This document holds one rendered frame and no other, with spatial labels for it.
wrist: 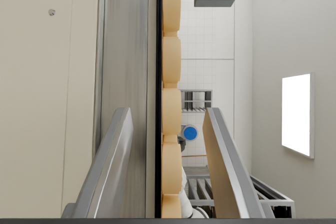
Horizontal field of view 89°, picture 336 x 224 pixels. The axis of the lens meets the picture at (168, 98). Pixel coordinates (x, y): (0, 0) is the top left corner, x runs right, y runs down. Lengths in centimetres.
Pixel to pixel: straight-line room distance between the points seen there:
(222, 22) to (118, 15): 465
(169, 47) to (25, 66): 15
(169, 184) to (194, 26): 454
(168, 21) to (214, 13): 468
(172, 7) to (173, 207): 20
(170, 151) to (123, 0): 17
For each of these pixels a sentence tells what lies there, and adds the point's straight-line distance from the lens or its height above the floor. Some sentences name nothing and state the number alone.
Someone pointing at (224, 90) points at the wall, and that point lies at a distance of 449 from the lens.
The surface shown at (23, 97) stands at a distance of 22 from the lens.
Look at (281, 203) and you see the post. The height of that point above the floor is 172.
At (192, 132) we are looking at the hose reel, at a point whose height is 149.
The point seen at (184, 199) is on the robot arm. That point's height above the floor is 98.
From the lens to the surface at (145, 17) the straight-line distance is 21.
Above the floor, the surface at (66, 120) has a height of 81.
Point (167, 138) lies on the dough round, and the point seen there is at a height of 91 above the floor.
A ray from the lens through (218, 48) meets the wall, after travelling 460.
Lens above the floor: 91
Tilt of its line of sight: level
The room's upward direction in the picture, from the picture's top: 90 degrees clockwise
